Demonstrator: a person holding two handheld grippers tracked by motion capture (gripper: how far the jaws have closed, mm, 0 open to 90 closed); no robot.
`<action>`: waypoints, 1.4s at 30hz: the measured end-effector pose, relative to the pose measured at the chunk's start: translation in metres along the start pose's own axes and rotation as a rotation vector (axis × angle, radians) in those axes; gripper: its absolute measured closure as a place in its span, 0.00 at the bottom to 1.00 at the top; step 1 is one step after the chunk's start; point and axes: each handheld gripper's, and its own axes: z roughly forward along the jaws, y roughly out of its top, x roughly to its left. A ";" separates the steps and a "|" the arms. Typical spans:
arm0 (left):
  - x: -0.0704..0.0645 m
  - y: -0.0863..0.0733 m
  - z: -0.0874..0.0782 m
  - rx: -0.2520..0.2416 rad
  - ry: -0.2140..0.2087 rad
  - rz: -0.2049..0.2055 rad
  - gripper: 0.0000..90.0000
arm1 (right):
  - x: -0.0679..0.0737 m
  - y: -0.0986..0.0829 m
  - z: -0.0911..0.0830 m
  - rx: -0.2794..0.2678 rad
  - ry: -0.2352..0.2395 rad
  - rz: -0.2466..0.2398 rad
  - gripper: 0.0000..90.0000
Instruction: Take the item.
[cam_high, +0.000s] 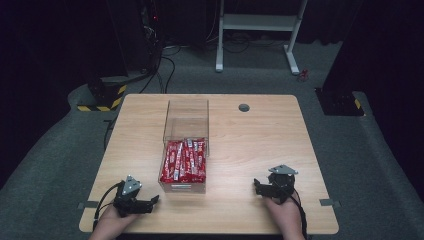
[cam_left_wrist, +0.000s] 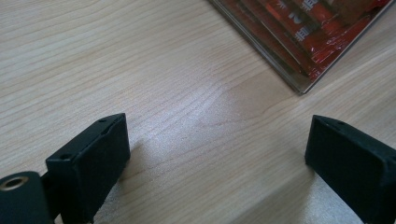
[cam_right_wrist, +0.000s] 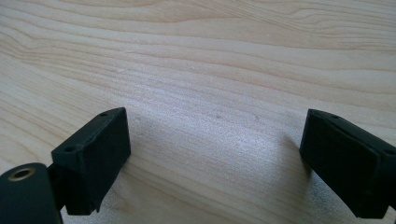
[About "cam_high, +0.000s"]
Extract black floor cables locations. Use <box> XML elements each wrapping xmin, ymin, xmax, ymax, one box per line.
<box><xmin>138</xmin><ymin>43</ymin><xmax>183</xmax><ymax>95</ymax></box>

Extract black yellow striped stand base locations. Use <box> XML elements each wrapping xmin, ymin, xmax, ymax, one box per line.
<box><xmin>76</xmin><ymin>77</ymin><xmax>129</xmax><ymax>113</ymax></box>

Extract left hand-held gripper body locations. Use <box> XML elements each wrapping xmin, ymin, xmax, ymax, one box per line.
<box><xmin>112</xmin><ymin>174</ymin><xmax>150</xmax><ymax>218</ymax></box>

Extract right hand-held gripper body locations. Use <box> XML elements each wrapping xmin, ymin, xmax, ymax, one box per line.
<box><xmin>261</xmin><ymin>164</ymin><xmax>299</xmax><ymax>205</ymax></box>

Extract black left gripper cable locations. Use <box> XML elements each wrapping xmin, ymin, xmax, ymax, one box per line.
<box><xmin>92</xmin><ymin>181</ymin><xmax>123</xmax><ymax>232</ymax></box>

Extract person's left hand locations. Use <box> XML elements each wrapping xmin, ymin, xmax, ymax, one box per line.
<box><xmin>88</xmin><ymin>204</ymin><xmax>140</xmax><ymax>240</ymax></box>

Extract pile of red snack packets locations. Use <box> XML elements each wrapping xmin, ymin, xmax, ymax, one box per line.
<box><xmin>159</xmin><ymin>137</ymin><xmax>207</xmax><ymax>184</ymax></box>

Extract person's right hand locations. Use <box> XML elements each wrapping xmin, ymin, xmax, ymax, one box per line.
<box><xmin>264</xmin><ymin>195</ymin><xmax>306</xmax><ymax>240</ymax></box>

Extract grey tape strip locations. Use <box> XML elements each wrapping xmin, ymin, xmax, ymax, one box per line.
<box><xmin>77</xmin><ymin>200</ymin><xmax>100</xmax><ymax>211</ymax></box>
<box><xmin>318</xmin><ymin>198</ymin><xmax>342</xmax><ymax>208</ymax></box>

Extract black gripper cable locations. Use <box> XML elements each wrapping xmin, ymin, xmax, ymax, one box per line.
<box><xmin>92</xmin><ymin>181</ymin><xmax>123</xmax><ymax>232</ymax></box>
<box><xmin>287</xmin><ymin>188</ymin><xmax>309</xmax><ymax>240</ymax></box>

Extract clear plastic box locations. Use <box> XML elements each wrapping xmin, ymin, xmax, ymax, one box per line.
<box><xmin>157</xmin><ymin>137</ymin><xmax>208</xmax><ymax>195</ymax></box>
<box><xmin>162</xmin><ymin>98</ymin><xmax>211</xmax><ymax>157</ymax></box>

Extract white metal stand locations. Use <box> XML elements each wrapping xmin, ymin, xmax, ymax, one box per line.
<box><xmin>215</xmin><ymin>0</ymin><xmax>309</xmax><ymax>76</ymax></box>

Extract dark equipment rack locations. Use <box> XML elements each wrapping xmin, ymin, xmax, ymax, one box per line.
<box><xmin>138</xmin><ymin>0</ymin><xmax>165</xmax><ymax>73</ymax></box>

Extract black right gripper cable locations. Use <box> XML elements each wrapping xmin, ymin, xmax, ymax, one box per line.
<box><xmin>287</xmin><ymin>188</ymin><xmax>309</xmax><ymax>240</ymax></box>

